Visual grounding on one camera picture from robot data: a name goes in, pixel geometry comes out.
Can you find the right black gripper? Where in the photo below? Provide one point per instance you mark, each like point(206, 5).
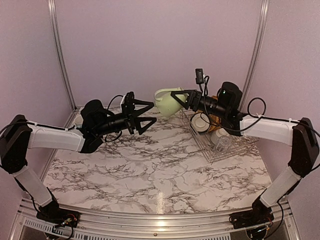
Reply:
point(193, 99)

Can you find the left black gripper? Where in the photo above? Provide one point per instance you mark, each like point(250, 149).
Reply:
point(130, 115)

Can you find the light green mug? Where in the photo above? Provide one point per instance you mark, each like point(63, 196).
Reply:
point(165, 103)

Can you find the small white ribbed bowl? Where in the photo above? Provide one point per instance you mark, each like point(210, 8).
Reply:
point(221, 132)

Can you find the clear glass cup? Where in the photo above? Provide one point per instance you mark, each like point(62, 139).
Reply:
point(223, 144)

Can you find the light blue mug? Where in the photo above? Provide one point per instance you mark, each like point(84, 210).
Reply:
point(78, 121)

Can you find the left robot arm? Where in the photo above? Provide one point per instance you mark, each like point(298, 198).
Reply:
point(21, 135)

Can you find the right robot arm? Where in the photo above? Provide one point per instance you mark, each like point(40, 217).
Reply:
point(298, 134)

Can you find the white saucer dark rim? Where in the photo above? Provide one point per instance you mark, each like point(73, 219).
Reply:
point(200, 123)

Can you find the yellow dotted plate front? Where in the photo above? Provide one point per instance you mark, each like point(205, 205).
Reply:
point(213, 121)

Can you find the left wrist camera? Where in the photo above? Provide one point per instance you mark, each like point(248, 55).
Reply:
point(128, 102)

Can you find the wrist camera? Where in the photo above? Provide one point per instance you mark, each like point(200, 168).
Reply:
point(128, 102)
point(199, 76)

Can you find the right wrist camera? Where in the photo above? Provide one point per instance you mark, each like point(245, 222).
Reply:
point(199, 76)

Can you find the metal wire dish rack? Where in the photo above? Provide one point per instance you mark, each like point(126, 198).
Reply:
point(240, 146)

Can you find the front aluminium frame rail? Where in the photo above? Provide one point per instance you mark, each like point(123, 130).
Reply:
point(108, 225)

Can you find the right aluminium frame post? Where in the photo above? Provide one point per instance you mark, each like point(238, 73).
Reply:
point(261, 28)

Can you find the aluminium frame post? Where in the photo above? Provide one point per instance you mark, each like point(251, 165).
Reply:
point(60, 55)
point(261, 28)

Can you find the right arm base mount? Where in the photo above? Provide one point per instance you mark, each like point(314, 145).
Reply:
point(258, 214)

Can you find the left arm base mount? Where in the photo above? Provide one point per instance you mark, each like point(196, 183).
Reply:
point(61, 217)

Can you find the left aluminium frame post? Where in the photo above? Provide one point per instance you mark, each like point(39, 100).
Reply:
point(60, 55)

